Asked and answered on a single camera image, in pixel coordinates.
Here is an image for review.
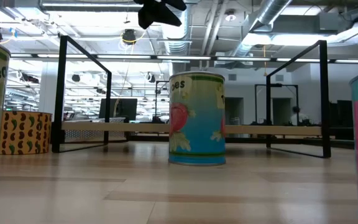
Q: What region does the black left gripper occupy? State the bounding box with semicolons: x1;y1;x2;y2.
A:
134;0;188;30

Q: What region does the blue tomatoes label can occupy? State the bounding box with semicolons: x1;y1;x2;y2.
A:
168;71;227;167

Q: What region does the short yellow bean-print can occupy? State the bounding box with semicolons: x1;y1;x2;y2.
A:
0;110;53;156

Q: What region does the black-framed wooden shelf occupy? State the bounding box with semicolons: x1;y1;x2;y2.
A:
51;35;332;159

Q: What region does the black computer monitor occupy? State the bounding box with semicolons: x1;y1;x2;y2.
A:
99;98;139;123

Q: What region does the silver perforated metal tray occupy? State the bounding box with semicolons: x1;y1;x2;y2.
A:
63;117;127;143

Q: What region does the ribbed silver ventilation duct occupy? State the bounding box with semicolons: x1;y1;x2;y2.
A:
162;18;195;56

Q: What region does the black ceiling device yellow cable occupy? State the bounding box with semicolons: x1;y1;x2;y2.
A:
121;28;138;45

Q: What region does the black metal frame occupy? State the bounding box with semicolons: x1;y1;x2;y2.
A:
155;80;170;124
254;83;300;125

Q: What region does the wide silver ventilation duct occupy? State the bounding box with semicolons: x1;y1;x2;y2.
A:
228;0;293;58

